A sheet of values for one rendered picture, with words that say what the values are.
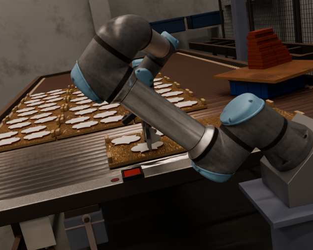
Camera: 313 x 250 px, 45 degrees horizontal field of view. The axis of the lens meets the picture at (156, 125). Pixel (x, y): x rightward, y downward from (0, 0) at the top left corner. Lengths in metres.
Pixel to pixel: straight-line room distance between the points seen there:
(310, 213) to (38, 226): 0.88
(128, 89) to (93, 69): 0.10
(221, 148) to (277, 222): 0.25
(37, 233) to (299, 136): 0.93
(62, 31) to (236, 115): 5.89
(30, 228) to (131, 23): 0.81
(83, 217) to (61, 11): 5.64
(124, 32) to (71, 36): 5.81
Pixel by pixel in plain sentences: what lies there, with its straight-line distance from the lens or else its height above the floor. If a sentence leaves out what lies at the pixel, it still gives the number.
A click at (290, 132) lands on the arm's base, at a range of 1.10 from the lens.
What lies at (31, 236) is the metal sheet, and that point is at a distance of 1.44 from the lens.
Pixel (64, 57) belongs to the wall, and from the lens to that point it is 6.79.
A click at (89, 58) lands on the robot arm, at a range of 0.98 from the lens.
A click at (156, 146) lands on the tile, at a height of 0.94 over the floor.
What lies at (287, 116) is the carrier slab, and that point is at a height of 0.94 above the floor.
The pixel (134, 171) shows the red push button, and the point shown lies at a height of 0.93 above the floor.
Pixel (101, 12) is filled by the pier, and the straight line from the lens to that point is 6.45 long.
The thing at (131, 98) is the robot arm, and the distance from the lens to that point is 0.99.
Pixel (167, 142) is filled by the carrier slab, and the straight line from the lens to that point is 1.58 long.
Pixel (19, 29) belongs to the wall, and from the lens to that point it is 6.88.
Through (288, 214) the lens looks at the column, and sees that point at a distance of 1.11.
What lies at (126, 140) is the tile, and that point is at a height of 0.94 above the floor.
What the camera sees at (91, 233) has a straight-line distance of 1.39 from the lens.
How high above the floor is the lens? 1.44
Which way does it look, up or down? 16 degrees down
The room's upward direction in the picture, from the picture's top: 10 degrees counter-clockwise
